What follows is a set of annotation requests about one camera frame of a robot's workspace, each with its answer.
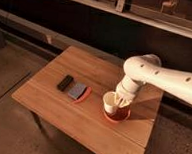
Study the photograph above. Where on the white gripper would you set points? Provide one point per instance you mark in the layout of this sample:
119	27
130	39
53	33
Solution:
126	90

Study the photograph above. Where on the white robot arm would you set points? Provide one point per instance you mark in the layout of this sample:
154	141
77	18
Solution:
148	69

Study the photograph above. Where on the red ceramic bowl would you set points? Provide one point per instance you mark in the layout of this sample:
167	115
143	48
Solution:
119	116

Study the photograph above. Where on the red curved tool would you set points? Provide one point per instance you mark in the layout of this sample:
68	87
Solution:
84	96

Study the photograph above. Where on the grey sponge block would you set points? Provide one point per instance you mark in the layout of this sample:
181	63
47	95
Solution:
76	91

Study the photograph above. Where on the wooden table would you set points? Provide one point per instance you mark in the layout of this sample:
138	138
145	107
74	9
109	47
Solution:
85	121

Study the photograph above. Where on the black rectangular block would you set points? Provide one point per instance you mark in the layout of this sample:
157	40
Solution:
65	82

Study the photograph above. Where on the white shelf ledge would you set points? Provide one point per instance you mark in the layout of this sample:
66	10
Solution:
167	22

